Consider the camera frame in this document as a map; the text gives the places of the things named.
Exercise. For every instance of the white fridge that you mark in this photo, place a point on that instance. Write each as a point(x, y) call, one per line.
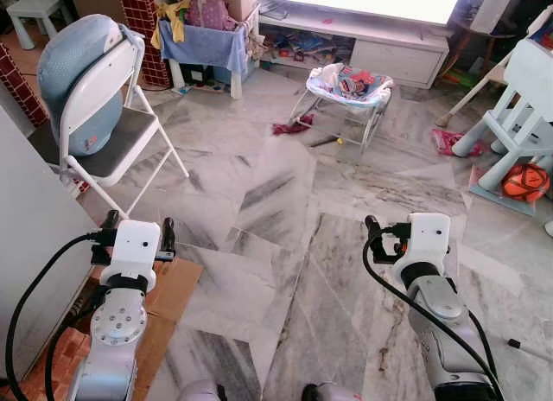
point(34, 237)

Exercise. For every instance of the white box device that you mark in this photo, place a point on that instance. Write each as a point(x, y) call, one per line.
point(491, 12)

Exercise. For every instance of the blue cloth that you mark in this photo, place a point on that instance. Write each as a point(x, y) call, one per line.
point(203, 45)

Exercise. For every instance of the baby bouncer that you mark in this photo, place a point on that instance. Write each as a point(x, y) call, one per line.
point(350, 85)

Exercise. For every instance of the robot left leg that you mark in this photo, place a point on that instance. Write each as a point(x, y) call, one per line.
point(199, 392)

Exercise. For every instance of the low red brick wall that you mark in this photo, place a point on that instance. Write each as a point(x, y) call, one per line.
point(19, 85)

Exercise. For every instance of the blue grey padded baby seat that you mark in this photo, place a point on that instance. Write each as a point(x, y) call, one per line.
point(73, 64)

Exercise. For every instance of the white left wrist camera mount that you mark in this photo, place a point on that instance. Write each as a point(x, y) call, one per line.
point(136, 245)

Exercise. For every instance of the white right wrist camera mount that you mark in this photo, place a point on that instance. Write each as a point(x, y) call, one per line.
point(428, 237)

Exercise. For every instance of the orange ball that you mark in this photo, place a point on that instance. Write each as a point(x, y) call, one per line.
point(525, 183)

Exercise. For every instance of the white rod black tip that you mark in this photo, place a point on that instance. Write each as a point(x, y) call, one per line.
point(529, 349)

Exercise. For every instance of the bright television screen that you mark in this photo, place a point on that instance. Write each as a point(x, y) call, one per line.
point(367, 2)

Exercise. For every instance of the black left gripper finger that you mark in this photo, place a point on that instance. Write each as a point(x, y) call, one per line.
point(111, 221)
point(169, 237)

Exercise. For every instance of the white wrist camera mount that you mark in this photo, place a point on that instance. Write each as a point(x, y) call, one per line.
point(428, 237)
point(136, 245)

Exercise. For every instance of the robot right leg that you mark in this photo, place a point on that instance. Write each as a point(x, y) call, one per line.
point(333, 392)

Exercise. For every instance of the robot leg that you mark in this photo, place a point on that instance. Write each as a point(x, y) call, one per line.
point(333, 392)
point(199, 392)

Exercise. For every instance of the pink cloth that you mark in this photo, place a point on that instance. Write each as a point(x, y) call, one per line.
point(449, 142)

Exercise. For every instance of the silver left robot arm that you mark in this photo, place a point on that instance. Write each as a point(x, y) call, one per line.
point(117, 323)

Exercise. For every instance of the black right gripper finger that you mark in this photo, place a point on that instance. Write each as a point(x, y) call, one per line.
point(372, 227)

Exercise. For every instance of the grey floor mat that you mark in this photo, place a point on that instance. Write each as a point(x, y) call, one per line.
point(486, 192)

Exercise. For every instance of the white folding chair grey seat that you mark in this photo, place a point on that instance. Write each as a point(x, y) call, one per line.
point(112, 150)

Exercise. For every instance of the small white chair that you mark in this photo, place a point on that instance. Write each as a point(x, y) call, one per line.
point(34, 8)

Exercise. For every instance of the brown cardboard sheet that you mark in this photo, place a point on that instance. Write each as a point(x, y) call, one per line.
point(173, 289)

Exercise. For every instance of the red brick pillar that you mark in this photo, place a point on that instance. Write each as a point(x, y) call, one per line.
point(138, 21)

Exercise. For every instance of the pale blue plastic chair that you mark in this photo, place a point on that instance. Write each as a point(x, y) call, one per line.
point(527, 81)

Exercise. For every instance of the pink bag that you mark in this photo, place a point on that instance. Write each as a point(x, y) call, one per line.
point(209, 12)

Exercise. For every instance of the dark red cloth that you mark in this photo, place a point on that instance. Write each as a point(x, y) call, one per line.
point(289, 126)

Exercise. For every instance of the white television cabinet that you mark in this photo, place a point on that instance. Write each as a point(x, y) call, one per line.
point(397, 60)

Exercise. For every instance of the yellow cloth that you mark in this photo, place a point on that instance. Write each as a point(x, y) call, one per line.
point(173, 16)

